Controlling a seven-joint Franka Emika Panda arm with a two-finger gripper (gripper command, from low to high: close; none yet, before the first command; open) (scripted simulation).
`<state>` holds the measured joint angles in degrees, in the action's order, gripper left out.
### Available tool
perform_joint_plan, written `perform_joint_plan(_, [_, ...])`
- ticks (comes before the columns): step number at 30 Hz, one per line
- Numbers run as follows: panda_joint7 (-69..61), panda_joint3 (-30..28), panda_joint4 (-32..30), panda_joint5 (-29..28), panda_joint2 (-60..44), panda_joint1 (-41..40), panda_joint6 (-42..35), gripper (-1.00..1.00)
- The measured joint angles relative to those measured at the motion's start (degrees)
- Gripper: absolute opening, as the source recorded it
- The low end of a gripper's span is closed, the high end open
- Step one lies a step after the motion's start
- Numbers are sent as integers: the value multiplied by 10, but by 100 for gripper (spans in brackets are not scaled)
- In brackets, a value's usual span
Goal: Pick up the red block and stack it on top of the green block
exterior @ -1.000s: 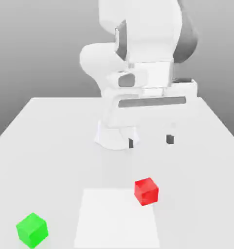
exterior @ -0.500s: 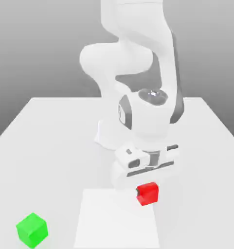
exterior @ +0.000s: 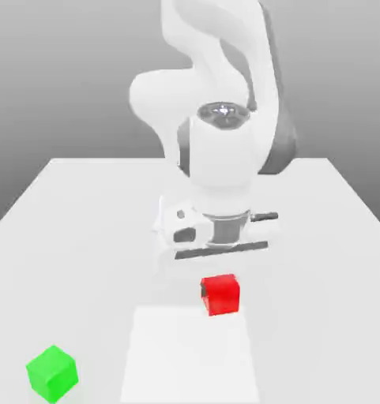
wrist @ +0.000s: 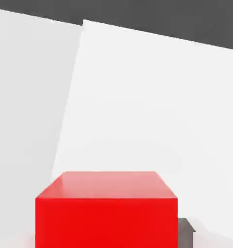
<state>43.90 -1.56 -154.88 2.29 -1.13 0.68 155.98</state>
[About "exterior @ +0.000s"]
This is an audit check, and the small green cube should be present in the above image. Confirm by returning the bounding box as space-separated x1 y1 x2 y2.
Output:
25 344 80 404

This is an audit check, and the small red cube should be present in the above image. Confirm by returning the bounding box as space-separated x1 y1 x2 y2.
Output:
200 273 241 317

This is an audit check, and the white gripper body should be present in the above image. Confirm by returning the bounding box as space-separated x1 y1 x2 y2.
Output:
171 240 271 275

